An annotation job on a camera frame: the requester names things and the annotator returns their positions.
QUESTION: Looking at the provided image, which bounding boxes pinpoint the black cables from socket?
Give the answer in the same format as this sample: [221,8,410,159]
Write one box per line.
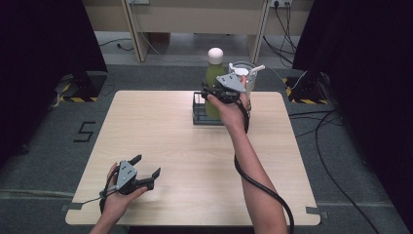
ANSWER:
[262,1,298,68]

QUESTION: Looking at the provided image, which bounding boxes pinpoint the black curtain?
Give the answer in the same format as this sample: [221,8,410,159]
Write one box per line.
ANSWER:
[0,0,108,170]
[291,0,413,225]

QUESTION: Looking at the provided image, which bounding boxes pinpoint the person's left hand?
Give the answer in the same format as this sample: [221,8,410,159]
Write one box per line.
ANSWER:
[98,162,149,225]

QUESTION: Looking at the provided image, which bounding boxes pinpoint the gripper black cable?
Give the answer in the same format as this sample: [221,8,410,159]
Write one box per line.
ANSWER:
[81,168,120,215]
[233,97,296,234]

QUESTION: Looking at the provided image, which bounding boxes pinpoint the black stand base striped tape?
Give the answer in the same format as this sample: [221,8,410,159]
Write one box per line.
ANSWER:
[54,71,108,103]
[282,71,331,106]

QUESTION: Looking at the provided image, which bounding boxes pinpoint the long black floor cables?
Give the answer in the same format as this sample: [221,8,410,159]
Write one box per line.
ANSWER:
[287,108,382,234]

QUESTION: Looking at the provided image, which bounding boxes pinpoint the black tape floor mark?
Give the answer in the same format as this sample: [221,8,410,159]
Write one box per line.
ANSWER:
[72,121,97,143]

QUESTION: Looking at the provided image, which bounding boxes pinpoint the grey tape strip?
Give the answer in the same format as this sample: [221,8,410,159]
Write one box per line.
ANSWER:
[60,202,84,213]
[305,206,329,220]

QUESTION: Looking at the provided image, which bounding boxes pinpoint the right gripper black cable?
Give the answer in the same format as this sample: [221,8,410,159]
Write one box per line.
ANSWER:
[233,97,296,234]

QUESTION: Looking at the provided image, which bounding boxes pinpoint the white tumbler with straw lid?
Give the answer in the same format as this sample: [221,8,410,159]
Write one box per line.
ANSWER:
[228,60,267,113]

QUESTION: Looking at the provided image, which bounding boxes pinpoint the person's right hand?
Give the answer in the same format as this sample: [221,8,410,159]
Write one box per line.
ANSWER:
[206,75,252,134]

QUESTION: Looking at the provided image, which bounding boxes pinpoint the beige wooden desk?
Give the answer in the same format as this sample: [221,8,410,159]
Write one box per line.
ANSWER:
[81,0,316,64]

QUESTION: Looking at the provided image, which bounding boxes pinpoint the short black floor cable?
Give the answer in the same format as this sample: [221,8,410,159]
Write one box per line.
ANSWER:
[98,37,135,53]

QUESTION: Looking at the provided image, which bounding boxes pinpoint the white wall socket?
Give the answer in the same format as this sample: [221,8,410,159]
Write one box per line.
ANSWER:
[270,0,293,9]

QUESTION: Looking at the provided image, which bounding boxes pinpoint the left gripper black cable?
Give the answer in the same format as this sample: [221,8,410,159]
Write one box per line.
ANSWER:
[81,168,120,215]

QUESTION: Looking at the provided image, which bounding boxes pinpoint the green bottle with white cap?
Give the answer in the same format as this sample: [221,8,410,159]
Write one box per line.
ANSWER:
[204,47,228,120]

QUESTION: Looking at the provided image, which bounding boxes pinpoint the dark wire basket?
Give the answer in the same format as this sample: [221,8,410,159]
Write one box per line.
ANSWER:
[192,92,253,127]

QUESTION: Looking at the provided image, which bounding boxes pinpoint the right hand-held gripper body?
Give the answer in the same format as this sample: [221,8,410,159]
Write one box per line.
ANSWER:
[207,72,247,105]

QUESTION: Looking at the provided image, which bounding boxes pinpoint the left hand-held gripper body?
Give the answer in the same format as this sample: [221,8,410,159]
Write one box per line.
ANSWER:
[115,159,144,196]

